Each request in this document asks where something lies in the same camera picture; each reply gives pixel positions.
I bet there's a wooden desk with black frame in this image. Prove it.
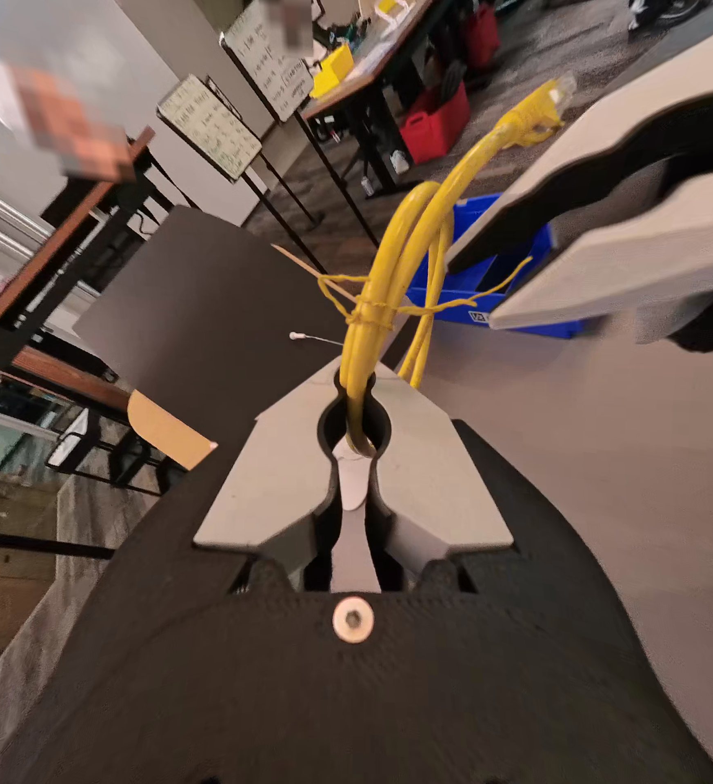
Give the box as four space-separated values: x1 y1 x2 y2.
0 125 167 368

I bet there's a dark table with wooden edge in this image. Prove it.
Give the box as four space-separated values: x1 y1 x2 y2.
75 205 406 472

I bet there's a red plastic bin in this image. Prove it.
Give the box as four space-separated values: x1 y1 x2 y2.
399 82 472 165

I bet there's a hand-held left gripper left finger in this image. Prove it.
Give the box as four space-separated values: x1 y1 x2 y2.
194 358 357 590

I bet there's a yellow storage box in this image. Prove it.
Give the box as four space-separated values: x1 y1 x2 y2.
310 44 355 99

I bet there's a yellow twist tie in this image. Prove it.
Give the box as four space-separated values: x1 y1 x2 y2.
316 257 535 325

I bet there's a yellow ethernet cable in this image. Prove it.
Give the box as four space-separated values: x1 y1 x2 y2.
338 72 578 457

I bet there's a whiteboard on black easel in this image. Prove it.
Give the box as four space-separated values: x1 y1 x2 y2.
220 0 382 246
157 73 327 276

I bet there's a long wooden table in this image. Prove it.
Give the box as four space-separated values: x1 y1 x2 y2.
300 0 437 198

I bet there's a blue plastic bin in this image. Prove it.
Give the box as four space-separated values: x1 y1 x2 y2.
406 193 584 339

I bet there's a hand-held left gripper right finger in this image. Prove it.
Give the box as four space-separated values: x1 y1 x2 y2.
356 361 513 590

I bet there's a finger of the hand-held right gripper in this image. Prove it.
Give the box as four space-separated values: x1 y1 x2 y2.
447 15 713 274
490 162 713 345

